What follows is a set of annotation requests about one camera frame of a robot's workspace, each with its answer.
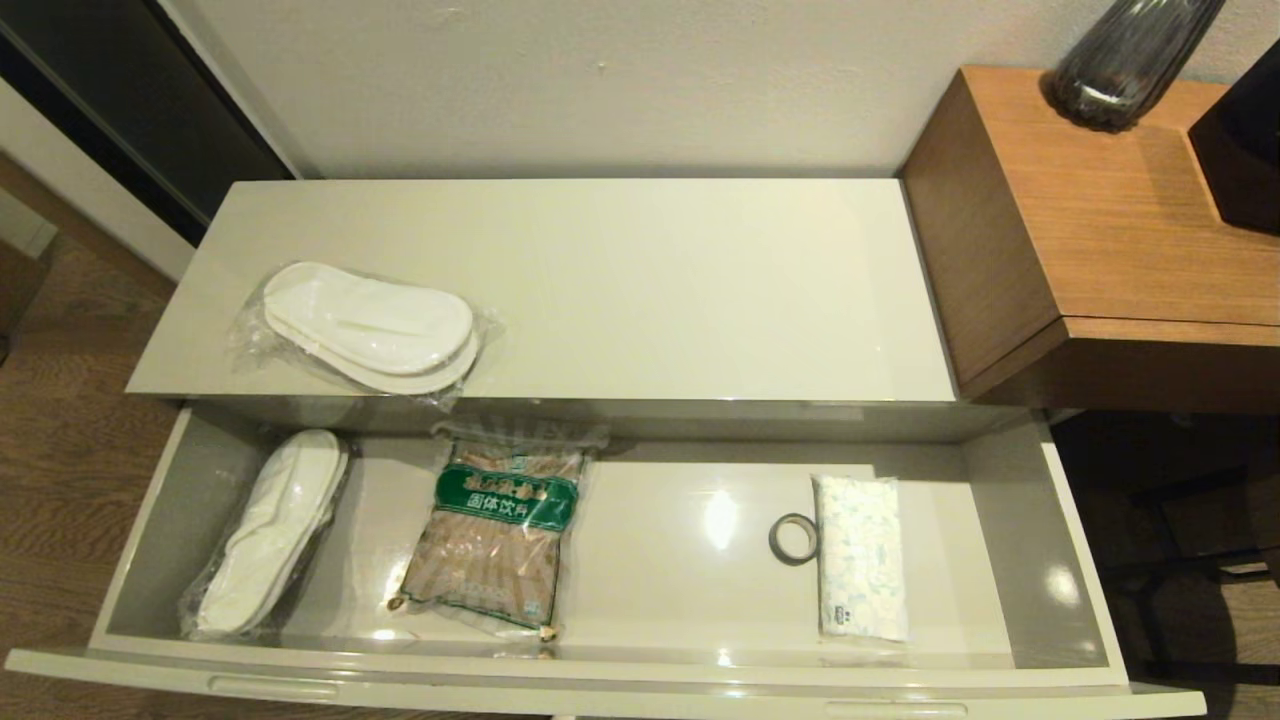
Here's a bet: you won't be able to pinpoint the grey ribbed glass vase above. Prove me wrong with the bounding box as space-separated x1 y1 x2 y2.
1045 0 1229 133

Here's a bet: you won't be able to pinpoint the white slippers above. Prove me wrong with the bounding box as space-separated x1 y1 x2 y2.
180 428 351 643
228 260 504 413

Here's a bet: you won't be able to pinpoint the black box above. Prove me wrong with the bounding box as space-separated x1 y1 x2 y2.
1190 48 1280 236

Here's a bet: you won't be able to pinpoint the dark door panel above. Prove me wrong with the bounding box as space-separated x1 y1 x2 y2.
0 0 293 248

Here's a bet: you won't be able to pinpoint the black tape roll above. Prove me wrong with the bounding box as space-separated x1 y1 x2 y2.
768 513 821 567

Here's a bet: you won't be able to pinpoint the drink sachet bag green label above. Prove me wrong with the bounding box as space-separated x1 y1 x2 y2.
385 418 611 643

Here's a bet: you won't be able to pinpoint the brown wooden side cabinet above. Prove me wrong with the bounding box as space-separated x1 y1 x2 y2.
903 65 1280 419

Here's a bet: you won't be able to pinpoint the white tissue pack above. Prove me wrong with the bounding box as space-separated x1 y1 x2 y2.
812 473 911 644

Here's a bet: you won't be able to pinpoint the white glossy drawer cabinet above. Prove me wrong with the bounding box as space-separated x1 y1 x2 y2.
125 178 1061 446

